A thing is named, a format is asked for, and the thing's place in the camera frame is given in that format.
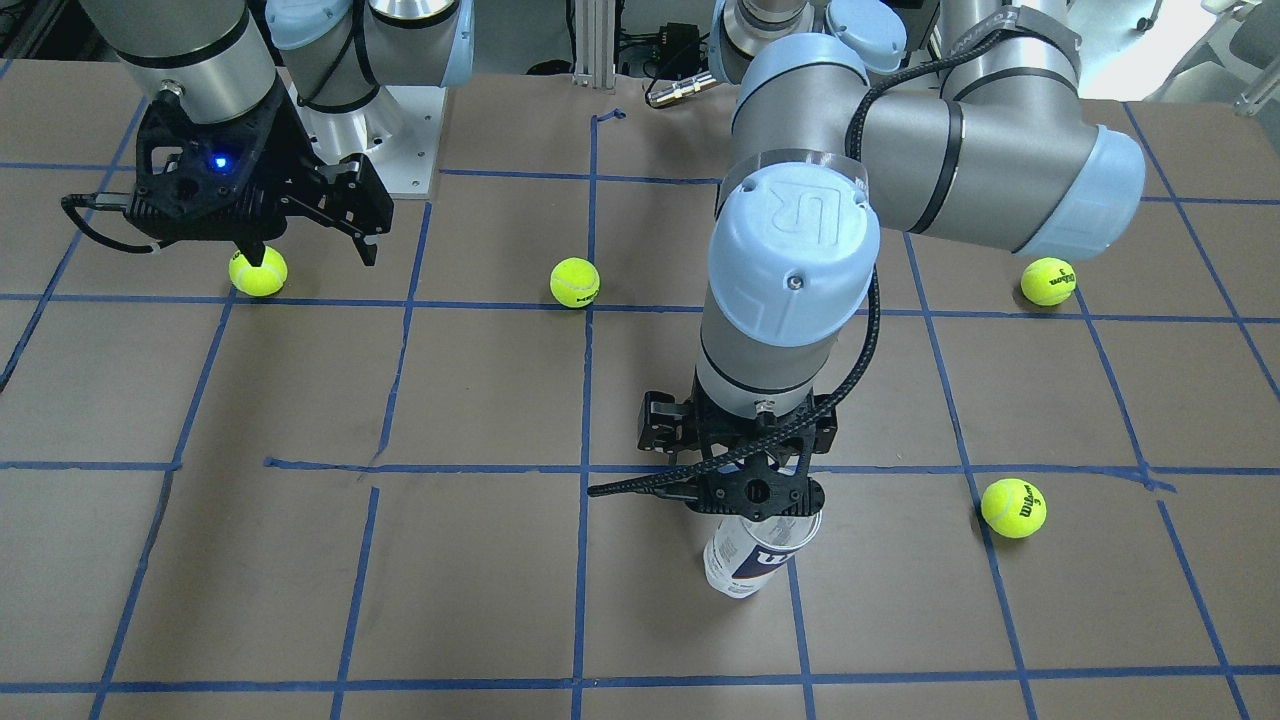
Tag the middle yellow tennis ball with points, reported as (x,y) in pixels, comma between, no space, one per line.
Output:
(574,282)

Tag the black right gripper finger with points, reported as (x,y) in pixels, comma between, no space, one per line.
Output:
(253,251)
(367,247)

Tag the clear tennis ball can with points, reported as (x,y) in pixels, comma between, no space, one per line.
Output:
(743,555)

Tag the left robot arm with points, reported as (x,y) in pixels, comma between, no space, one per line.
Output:
(832,141)

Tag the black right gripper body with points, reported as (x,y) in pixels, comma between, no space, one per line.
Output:
(287,158)

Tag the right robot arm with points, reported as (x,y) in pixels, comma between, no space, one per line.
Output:
(222,57)

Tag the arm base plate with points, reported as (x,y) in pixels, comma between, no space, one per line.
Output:
(399,131)

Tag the aluminium frame post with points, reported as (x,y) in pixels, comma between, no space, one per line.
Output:
(594,25)

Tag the Wilson tennis ball near base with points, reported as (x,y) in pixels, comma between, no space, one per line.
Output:
(1048,282)

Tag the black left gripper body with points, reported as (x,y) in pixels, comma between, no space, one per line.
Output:
(661,421)

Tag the far Head tennis ball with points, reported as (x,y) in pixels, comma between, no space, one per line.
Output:
(258,281)

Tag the Wilson tennis ball near table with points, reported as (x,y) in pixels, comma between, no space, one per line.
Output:
(1013,507)

